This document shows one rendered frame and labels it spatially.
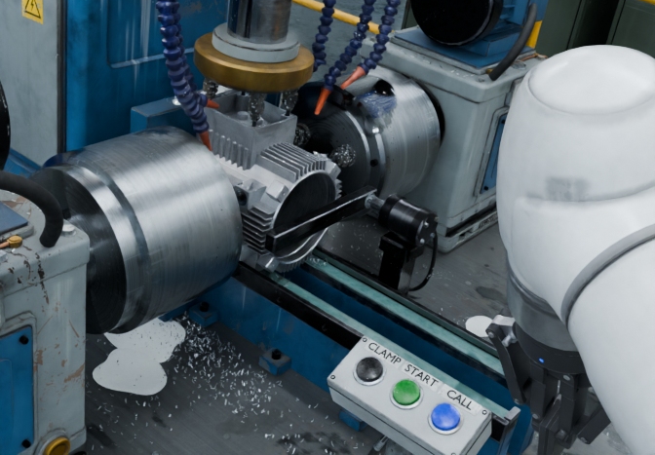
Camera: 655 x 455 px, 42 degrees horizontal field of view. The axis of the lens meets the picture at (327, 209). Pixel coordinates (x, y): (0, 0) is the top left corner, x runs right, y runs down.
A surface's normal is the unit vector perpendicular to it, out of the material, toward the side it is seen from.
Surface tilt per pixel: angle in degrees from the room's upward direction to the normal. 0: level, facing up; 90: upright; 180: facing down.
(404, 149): 69
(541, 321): 116
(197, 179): 39
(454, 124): 90
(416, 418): 26
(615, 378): 95
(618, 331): 75
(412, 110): 43
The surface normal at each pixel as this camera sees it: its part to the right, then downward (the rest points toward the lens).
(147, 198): 0.60, -0.42
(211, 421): 0.15, -0.87
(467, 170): 0.77, 0.40
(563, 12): -0.64, 0.28
